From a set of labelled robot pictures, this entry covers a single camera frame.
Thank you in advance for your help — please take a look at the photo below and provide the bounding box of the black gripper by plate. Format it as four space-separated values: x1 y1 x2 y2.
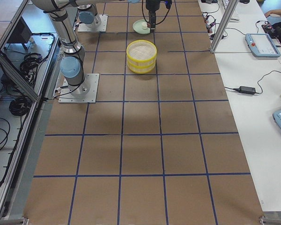
145 0 172 32

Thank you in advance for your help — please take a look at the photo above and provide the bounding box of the pale green plate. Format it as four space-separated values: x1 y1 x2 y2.
133 19 150 35

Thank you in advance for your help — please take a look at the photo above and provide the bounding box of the white steamed bun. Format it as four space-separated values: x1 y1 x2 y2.
141 22 148 30

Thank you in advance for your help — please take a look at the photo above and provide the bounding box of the blue teach pendant far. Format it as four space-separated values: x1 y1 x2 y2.
245 33 281 58

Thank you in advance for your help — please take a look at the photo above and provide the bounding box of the white keyboard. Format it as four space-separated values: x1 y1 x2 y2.
222 0 240 22

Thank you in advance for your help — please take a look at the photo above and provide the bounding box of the black power adapter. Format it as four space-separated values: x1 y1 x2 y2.
233 86 256 95

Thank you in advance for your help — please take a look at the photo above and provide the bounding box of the aluminium frame post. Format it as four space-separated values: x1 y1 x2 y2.
210 14 229 53

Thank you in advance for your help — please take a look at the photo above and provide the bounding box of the yellow steamer layer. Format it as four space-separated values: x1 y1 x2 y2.
127 62 155 74
126 40 157 68

